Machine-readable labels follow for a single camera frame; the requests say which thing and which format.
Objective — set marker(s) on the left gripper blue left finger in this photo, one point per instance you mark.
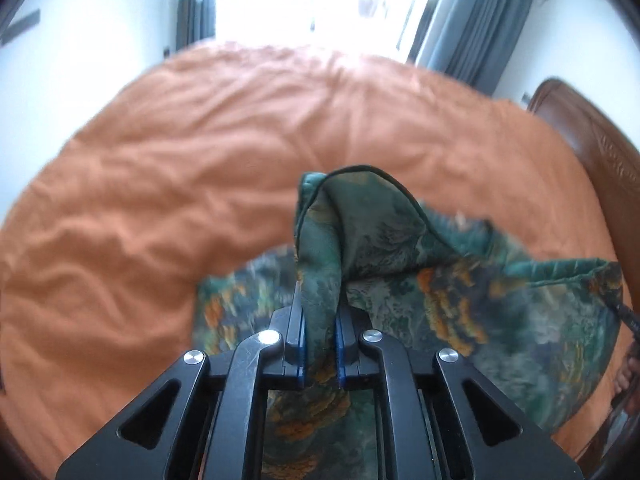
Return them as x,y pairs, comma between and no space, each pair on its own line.
295,342

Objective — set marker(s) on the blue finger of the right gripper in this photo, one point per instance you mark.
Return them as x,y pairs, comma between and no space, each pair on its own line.
629,318

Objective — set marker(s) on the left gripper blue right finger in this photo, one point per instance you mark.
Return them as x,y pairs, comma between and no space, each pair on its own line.
346,347

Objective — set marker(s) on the green landscape print jacket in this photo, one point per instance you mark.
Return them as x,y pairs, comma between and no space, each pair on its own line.
542,331

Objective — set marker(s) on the person's right hand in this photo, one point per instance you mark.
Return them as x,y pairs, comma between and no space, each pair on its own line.
626,385

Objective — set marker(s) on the carved wooden headboard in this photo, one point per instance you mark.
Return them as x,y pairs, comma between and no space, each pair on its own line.
610,160

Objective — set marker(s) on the orange bed cover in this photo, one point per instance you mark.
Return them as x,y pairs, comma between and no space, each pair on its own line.
193,169

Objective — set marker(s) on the grey window curtain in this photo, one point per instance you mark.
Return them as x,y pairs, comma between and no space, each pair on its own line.
196,21
469,40

